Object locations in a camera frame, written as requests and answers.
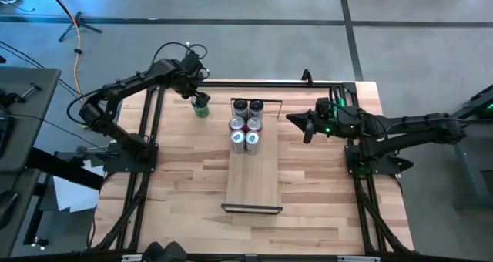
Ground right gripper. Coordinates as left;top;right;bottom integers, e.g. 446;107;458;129
285;98;350;144

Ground green soda can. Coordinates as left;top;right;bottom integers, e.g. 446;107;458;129
191;99;211;119

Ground red beverage can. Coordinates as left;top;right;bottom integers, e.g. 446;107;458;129
228;116;247;134
245;116;263;134

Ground silver blue beverage can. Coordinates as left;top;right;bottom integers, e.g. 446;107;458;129
230;129;247;155
244;129;262;156

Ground black tripod stand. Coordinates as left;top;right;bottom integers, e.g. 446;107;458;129
57;10;103;43

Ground black rounded object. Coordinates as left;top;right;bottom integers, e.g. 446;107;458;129
140;240;189;262

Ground white paper sheets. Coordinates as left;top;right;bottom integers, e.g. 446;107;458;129
52;160;106;213

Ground workbench with grey legs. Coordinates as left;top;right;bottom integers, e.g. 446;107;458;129
450;83;493;211

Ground grey side desk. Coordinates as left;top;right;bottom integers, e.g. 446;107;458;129
0;67;106;257

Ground black box green light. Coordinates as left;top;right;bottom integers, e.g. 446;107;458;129
477;99;493;120

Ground black clamp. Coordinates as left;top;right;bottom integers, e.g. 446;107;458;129
0;82;43;109

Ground black keyboard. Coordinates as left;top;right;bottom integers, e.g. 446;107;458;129
0;115;15;159

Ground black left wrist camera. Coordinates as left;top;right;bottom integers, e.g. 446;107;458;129
183;49;206;73

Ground orange yellow cable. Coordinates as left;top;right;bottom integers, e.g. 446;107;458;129
41;0;85;100

